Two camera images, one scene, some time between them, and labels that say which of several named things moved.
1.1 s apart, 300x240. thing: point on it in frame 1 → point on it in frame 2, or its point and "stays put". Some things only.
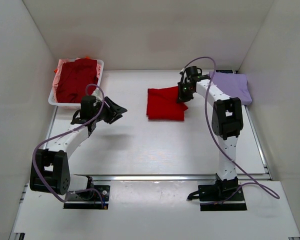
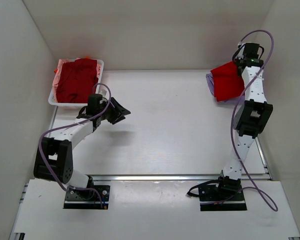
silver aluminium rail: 162,178 stays put
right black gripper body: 184,89 → 238,59
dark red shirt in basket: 73,78 stays put
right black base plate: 219,192 stays put
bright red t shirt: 162,104 → 227,84
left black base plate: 92,200 stays put
